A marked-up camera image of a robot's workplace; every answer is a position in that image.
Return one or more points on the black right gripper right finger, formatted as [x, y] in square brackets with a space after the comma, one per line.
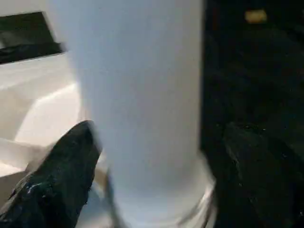
[259, 185]

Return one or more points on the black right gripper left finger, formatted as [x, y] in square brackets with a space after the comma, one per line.
[54, 185]

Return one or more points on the white plastic table leg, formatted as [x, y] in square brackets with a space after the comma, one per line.
[142, 83]

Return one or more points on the black work surface mat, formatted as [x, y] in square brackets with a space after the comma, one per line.
[249, 83]

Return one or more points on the small yellow label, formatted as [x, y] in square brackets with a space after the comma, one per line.
[255, 15]

